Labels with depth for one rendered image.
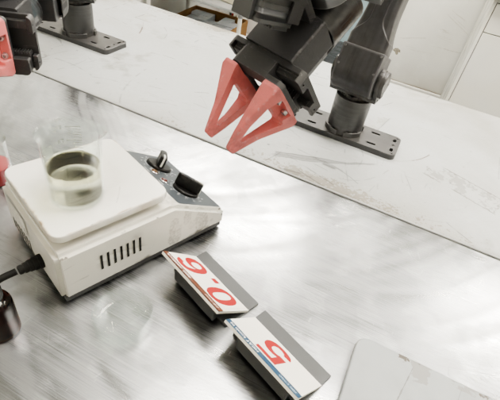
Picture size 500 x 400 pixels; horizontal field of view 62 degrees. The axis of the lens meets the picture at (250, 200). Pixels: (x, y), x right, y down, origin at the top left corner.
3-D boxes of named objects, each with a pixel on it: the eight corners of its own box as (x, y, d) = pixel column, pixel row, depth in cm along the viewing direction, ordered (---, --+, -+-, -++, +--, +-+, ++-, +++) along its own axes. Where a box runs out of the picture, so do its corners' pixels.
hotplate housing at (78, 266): (164, 172, 59) (165, 123, 53) (223, 226, 52) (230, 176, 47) (-7, 236, 46) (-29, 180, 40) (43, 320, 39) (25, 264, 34)
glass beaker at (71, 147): (46, 219, 37) (28, 144, 32) (48, 182, 41) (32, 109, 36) (116, 213, 39) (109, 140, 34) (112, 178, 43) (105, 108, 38)
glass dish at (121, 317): (159, 338, 39) (159, 325, 38) (99, 358, 37) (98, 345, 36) (144, 293, 43) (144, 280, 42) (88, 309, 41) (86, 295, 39)
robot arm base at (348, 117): (411, 120, 65) (417, 103, 70) (294, 80, 70) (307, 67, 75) (392, 161, 70) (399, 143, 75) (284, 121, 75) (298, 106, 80)
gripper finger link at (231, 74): (224, 143, 39) (287, 67, 39) (178, 109, 43) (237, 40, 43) (250, 171, 45) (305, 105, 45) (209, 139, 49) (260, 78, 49)
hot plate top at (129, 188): (112, 142, 49) (111, 136, 48) (171, 198, 43) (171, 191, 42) (2, 175, 42) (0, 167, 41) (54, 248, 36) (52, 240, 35)
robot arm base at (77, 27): (102, 15, 80) (126, 7, 85) (24, -12, 85) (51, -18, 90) (105, 55, 85) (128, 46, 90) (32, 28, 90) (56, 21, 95)
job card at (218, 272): (205, 252, 48) (209, 227, 46) (258, 305, 44) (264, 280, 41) (161, 277, 45) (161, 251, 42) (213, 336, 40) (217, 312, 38)
